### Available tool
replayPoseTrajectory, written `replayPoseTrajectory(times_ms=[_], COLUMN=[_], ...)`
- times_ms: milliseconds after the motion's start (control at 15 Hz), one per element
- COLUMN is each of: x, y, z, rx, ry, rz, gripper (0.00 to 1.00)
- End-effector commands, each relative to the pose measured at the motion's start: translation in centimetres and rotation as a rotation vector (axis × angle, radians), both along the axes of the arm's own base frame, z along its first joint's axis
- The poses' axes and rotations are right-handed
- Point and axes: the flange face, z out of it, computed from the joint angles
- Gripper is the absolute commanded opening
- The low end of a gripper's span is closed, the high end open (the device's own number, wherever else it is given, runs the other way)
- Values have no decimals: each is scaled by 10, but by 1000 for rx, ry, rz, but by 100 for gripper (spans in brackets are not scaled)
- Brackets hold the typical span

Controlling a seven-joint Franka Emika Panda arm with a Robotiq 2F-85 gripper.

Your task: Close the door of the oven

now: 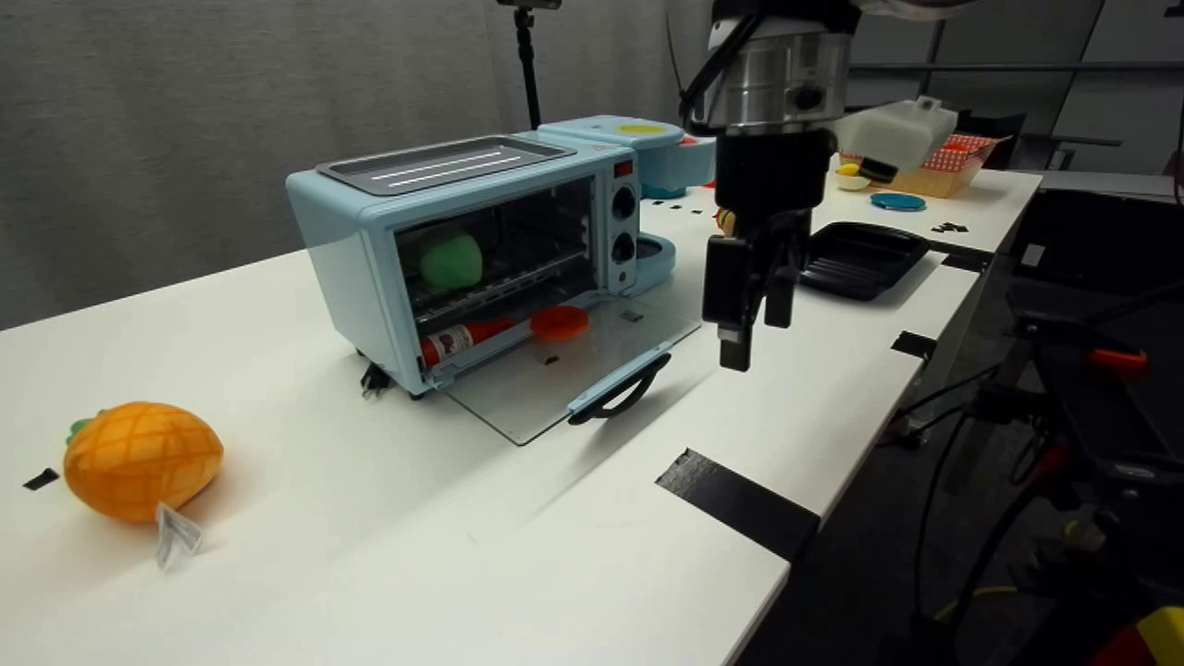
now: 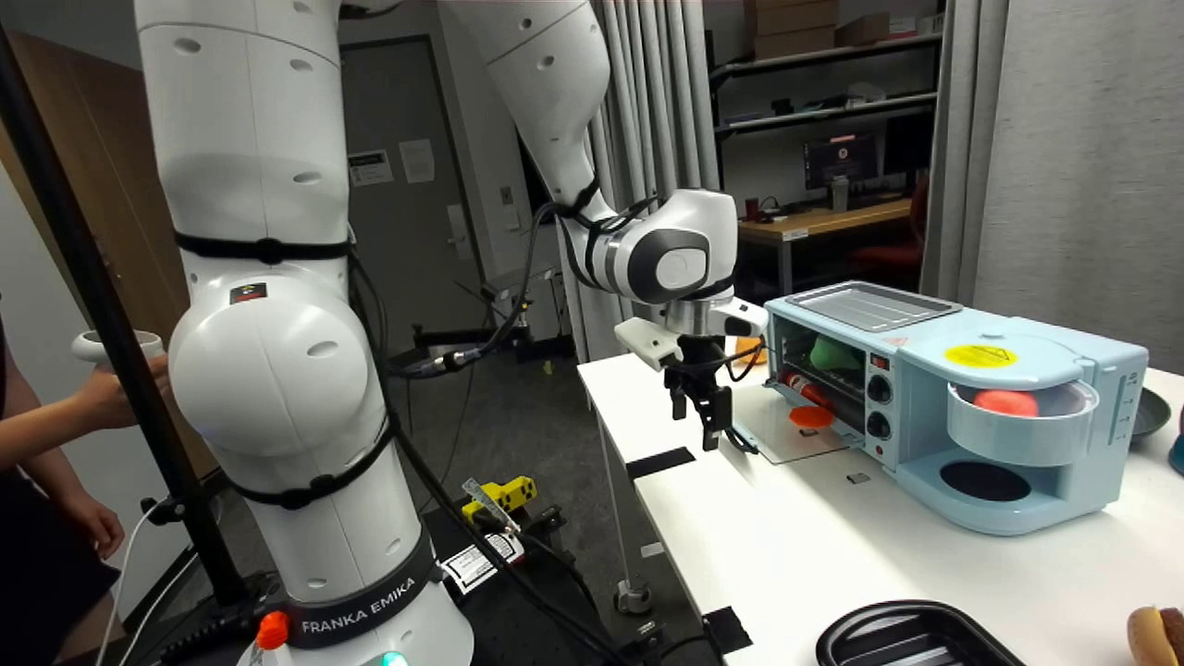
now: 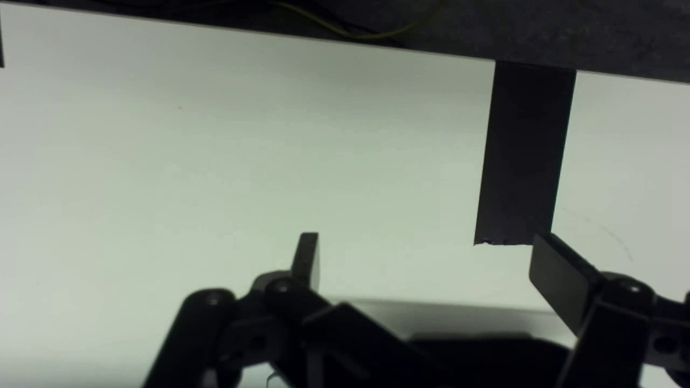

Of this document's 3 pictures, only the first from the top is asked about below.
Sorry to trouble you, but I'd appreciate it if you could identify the orange plush pineapple toy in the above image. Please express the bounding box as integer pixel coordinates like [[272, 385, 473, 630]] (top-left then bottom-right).
[[59, 398, 228, 572]]

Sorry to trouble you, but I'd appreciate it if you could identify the orange plastic basket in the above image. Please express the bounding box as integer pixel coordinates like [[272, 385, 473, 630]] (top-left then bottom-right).
[[915, 128, 1001, 205]]

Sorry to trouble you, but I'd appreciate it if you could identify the black plastic tray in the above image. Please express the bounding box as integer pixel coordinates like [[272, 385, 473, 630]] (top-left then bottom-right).
[[795, 218, 933, 305]]

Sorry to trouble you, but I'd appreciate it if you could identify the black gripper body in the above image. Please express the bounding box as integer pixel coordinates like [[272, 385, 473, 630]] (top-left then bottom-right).
[[712, 124, 841, 250]]

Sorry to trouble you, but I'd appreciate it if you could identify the white plastic container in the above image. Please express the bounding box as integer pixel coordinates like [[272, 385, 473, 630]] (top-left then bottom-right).
[[833, 94, 961, 173]]

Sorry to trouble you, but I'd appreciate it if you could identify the red toy ketchup bottle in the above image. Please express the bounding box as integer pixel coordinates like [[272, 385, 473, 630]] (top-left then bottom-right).
[[416, 311, 534, 375]]

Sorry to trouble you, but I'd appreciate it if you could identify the large black tape strip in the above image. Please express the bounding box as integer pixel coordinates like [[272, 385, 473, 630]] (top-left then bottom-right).
[[656, 449, 825, 566]]

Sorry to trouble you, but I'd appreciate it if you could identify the small black tape strip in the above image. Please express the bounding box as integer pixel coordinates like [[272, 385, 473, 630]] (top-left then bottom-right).
[[886, 324, 943, 366]]

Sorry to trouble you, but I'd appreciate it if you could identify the orange toy disc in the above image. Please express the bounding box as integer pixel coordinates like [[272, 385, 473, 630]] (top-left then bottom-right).
[[527, 305, 595, 346]]

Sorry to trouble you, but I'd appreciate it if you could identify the green toy vegetable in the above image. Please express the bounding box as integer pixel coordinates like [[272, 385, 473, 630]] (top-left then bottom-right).
[[411, 228, 488, 297]]

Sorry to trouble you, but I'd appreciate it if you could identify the blue toy plate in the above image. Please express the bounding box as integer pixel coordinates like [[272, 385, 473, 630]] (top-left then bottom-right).
[[867, 185, 928, 213]]

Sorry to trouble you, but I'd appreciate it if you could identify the black tripod stand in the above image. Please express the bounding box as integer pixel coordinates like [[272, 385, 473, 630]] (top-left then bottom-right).
[[494, 0, 566, 134]]

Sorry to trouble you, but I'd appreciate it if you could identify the light blue toaster oven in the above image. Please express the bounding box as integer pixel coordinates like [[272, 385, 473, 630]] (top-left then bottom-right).
[[286, 112, 720, 398]]

